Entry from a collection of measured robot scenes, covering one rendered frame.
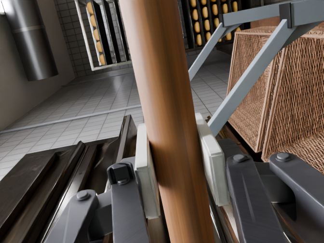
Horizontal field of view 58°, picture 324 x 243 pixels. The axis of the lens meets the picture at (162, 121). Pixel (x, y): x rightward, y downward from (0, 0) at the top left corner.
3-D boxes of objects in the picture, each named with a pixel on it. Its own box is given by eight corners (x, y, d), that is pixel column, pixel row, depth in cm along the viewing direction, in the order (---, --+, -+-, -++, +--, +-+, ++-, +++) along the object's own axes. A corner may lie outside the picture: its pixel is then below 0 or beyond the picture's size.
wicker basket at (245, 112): (321, 143, 122) (255, 156, 122) (268, 108, 176) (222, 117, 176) (318, 22, 107) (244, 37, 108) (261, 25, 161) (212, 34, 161)
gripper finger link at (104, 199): (144, 231, 13) (78, 244, 13) (144, 176, 18) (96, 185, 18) (137, 202, 13) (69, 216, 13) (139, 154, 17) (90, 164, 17)
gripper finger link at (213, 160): (209, 155, 14) (224, 152, 14) (190, 113, 21) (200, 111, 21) (216, 208, 15) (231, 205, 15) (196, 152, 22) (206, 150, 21)
